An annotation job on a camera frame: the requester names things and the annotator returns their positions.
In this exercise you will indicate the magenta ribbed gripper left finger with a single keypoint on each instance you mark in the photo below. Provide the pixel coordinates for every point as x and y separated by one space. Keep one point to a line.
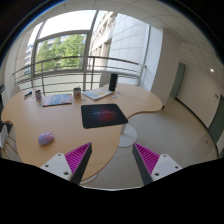
70 166

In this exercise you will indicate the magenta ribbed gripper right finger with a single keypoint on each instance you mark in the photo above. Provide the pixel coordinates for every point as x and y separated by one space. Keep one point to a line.
153 166

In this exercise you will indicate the lilac computer mouse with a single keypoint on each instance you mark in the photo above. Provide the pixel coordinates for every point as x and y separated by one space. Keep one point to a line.
45 138

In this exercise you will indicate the black mouse pad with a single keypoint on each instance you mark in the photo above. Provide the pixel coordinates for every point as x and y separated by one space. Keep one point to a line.
102 115

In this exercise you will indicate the white chair at table edge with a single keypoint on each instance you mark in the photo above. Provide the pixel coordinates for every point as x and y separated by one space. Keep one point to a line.
7 143

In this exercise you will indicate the patterned drink can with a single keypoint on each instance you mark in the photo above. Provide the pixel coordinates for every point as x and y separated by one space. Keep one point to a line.
38 96

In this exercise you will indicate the small dark blue object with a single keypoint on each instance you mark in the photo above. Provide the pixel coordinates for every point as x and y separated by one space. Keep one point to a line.
28 95

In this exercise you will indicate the metal window railing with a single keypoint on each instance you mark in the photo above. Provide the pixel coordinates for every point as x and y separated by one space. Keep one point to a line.
63 74

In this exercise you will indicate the grey-green door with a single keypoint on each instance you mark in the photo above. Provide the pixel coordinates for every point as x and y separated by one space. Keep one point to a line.
178 80

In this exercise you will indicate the black speaker box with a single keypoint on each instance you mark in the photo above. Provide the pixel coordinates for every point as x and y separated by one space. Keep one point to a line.
113 81

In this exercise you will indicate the white table pedestal base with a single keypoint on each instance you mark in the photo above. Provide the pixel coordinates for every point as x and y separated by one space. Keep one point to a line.
128 136

